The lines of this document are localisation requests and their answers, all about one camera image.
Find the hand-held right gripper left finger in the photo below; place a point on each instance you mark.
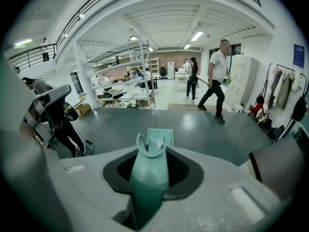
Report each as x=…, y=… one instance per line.
x=96, y=190

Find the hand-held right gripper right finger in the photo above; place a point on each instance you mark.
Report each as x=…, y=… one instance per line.
x=217, y=197

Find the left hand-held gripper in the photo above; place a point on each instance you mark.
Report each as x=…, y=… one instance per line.
x=41, y=122

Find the person's left forearm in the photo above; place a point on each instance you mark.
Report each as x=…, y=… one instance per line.
x=26, y=129

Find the cardboard box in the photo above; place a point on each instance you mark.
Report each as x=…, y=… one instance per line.
x=83, y=110

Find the dark brown desk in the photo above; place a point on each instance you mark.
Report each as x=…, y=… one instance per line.
x=277, y=168

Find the white metal shelving rack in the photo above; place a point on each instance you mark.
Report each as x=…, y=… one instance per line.
x=120, y=83

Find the black bag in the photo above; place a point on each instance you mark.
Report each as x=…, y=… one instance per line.
x=276, y=132

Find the white and red bag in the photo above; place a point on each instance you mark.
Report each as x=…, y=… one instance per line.
x=262, y=112

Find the long ceiling light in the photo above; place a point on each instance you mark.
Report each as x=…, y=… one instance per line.
x=197, y=36
x=187, y=46
x=133, y=38

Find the black office chair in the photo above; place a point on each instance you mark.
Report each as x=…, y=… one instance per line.
x=163, y=71

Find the white locker cabinet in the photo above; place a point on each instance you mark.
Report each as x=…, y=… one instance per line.
x=241, y=81

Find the white tall appliance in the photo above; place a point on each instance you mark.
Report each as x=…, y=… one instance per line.
x=170, y=71

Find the black backpack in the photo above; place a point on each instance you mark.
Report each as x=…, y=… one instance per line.
x=299, y=107

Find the coat rack with clothes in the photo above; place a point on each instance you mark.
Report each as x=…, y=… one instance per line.
x=280, y=88

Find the white table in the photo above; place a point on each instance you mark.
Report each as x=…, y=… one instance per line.
x=181, y=73

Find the blue poster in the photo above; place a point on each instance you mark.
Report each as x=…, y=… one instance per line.
x=299, y=55

